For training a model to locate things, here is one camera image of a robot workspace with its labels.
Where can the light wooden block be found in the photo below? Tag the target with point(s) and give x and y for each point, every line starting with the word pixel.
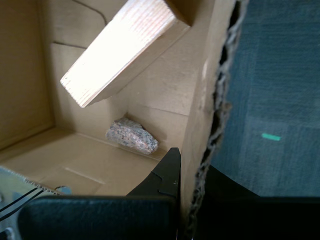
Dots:
pixel 125 55

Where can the brown cardboard box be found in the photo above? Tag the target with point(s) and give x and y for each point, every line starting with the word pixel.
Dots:
pixel 197 112

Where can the short teal floor tape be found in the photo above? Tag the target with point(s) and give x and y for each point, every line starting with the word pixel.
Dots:
pixel 271 137

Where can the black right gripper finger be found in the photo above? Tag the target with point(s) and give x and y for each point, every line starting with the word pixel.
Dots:
pixel 262 220
pixel 100 217

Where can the speckled granite rock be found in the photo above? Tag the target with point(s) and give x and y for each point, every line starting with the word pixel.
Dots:
pixel 132 137

